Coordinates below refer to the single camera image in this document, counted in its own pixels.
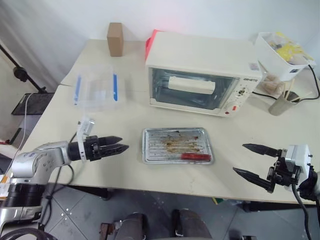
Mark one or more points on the silver metal baking tray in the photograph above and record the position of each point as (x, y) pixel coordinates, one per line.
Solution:
(160, 147)

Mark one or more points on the clear bag of brown food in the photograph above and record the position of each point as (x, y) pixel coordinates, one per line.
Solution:
(271, 85)

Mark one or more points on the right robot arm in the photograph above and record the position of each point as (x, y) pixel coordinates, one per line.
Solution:
(311, 185)

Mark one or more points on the cream toaster oven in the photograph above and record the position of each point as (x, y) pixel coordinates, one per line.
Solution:
(200, 55)

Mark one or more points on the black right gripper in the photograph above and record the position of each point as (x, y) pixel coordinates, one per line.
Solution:
(281, 175)

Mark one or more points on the brown cardboard box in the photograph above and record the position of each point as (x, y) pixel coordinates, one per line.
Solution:
(115, 40)

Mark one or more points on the dark rounded shape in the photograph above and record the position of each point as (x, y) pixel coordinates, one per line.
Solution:
(130, 226)
(192, 225)

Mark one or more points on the red pink flat object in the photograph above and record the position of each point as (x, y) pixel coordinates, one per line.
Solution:
(149, 45)

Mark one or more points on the red sausage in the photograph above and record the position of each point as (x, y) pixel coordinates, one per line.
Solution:
(195, 157)

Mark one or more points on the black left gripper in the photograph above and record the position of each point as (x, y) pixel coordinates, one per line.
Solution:
(93, 149)

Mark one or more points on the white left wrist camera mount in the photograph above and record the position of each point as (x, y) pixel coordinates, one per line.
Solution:
(85, 125)

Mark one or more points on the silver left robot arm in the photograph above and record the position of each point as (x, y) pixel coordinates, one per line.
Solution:
(35, 160)

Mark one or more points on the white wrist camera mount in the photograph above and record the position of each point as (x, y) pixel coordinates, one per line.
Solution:
(85, 125)
(298, 156)

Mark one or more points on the black stand pole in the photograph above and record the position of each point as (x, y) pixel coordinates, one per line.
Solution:
(22, 72)

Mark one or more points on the grey cup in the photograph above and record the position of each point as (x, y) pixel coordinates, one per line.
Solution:
(278, 106)

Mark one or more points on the wooden chopstick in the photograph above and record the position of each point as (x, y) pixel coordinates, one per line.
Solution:
(285, 91)
(302, 97)
(292, 88)

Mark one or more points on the white bin with yellow items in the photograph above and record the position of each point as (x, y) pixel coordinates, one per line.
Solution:
(277, 55)

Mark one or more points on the clear box with blue clips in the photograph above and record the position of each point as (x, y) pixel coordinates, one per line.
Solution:
(96, 87)

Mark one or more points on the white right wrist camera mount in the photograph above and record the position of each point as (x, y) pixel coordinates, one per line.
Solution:
(298, 156)

